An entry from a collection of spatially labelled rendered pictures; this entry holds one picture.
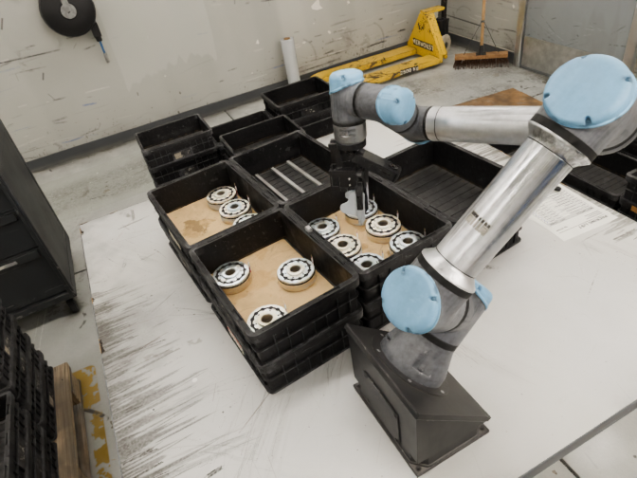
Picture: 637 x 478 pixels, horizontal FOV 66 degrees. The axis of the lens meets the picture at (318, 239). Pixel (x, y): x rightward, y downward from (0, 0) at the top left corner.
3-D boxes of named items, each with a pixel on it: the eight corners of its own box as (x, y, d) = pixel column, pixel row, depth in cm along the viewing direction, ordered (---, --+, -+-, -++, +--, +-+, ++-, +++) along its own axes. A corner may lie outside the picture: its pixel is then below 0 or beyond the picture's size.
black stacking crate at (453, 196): (527, 213, 144) (533, 181, 137) (453, 258, 134) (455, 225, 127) (433, 165, 172) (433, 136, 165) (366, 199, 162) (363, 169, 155)
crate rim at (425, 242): (454, 230, 128) (455, 224, 126) (362, 284, 117) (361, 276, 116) (363, 174, 156) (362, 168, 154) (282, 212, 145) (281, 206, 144)
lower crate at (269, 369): (369, 340, 130) (365, 308, 123) (271, 400, 119) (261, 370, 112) (294, 264, 158) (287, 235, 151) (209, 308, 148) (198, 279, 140)
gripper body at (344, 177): (336, 179, 123) (333, 134, 117) (371, 179, 121) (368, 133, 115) (331, 193, 117) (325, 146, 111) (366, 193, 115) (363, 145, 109)
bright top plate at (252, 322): (296, 321, 118) (296, 319, 117) (261, 344, 113) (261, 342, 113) (273, 300, 124) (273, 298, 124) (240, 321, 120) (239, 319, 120)
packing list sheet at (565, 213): (622, 216, 154) (623, 214, 154) (568, 244, 148) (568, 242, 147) (540, 174, 178) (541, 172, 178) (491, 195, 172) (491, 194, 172)
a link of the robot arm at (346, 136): (368, 115, 112) (362, 128, 106) (369, 134, 115) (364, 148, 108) (336, 116, 114) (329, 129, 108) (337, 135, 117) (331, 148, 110)
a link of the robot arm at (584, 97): (442, 346, 94) (664, 104, 77) (404, 350, 82) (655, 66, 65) (401, 303, 101) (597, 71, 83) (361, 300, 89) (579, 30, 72)
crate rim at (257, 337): (362, 284, 117) (361, 276, 116) (252, 346, 107) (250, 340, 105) (282, 212, 145) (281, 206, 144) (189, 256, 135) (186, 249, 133)
